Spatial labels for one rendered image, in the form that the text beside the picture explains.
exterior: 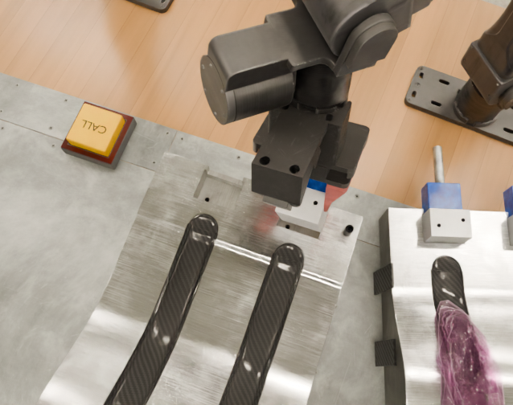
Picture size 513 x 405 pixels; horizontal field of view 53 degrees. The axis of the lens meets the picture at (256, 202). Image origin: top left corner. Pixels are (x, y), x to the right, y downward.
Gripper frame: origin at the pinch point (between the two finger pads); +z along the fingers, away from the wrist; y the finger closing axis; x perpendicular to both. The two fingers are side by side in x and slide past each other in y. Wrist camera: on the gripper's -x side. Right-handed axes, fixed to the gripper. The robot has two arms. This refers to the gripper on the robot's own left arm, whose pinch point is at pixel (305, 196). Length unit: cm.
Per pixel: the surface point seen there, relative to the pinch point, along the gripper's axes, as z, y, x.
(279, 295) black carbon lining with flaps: 9.7, 0.1, -7.3
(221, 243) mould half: 6.8, -8.2, -5.0
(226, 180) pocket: 4.9, -11.1, 3.0
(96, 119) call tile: 4.5, -32.5, 6.6
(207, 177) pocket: 5.7, -13.9, 3.1
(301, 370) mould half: 12.7, 5.2, -13.8
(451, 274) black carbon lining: 11.4, 18.6, 4.4
